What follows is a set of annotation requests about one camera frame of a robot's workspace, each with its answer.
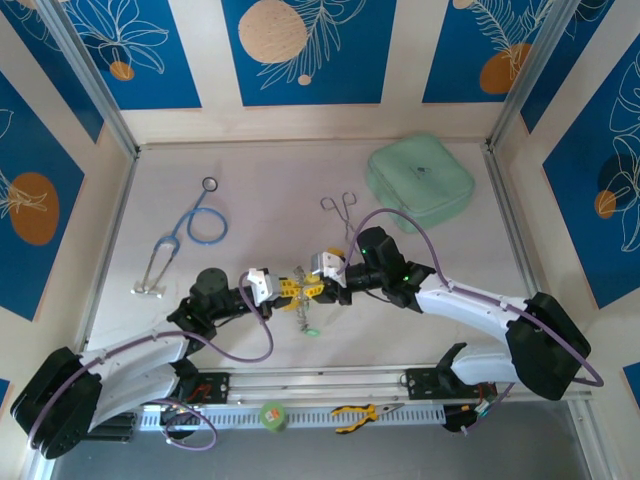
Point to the green key tag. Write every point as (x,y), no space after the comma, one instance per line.
(312,331)

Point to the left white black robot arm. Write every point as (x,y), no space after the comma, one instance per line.
(130,357)

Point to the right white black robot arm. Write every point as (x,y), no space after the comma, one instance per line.
(465,305)

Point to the yellow key tag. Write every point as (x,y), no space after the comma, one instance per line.
(335,251)

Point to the steel forceps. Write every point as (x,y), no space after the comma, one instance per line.
(345,220)

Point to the blue stethoscope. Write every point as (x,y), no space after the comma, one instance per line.
(169,242)

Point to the mint green zipper pouch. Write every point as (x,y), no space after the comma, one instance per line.
(425,175)

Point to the green tape roll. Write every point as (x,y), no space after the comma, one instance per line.
(272,415)

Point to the black extrusion stack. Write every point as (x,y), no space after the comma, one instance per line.
(115,427)

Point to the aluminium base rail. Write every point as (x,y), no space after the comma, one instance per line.
(320,382)

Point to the aluminium table edge rail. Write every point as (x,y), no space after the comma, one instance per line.
(109,250)
(515,225)

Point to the aluminium frame post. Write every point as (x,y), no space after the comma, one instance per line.
(95,80)
(528,75)

